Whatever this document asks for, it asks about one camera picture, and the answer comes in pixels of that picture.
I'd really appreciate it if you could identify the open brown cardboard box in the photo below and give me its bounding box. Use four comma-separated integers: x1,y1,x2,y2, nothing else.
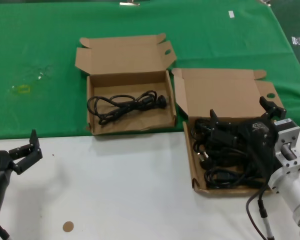
171,67,285,196
74,33,178,137

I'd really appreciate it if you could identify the round cardboard disc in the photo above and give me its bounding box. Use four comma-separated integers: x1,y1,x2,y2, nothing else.
62,221,74,233

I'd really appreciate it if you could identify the black power cable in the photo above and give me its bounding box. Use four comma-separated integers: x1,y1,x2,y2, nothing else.
193,139,241,171
204,166,266,190
191,118,238,151
86,90,169,127

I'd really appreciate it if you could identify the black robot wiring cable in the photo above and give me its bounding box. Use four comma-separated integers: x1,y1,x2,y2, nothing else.
244,183,269,240

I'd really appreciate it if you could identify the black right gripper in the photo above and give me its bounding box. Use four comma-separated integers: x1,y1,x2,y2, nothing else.
209,96,287,161

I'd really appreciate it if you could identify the cable with silver connector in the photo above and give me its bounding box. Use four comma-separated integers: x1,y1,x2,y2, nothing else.
257,191,275,240

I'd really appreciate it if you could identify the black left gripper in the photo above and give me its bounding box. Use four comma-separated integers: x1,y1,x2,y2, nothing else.
0,129,43,175

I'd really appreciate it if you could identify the green table cloth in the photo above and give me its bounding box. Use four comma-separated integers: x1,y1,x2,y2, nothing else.
0,0,300,141

